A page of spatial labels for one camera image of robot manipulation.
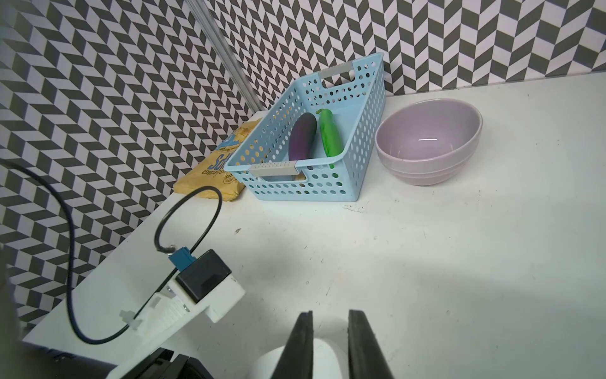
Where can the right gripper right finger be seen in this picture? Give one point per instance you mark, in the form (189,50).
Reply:
(365,358)

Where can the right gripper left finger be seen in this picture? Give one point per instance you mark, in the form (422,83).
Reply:
(296,360)

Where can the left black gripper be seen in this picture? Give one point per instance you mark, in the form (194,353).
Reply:
(162,365)

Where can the yellow chips bag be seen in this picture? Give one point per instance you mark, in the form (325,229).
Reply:
(210,171)

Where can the light blue plastic basket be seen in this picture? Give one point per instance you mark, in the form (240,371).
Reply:
(315,142)

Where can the purple toy eggplant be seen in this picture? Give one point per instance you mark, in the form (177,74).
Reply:
(302,137)

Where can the green toy cucumber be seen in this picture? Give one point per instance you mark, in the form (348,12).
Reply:
(329,133)

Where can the lilac ceramic bowl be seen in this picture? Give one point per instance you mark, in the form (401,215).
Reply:
(429,142)

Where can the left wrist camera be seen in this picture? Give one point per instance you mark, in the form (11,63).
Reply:
(203,285)

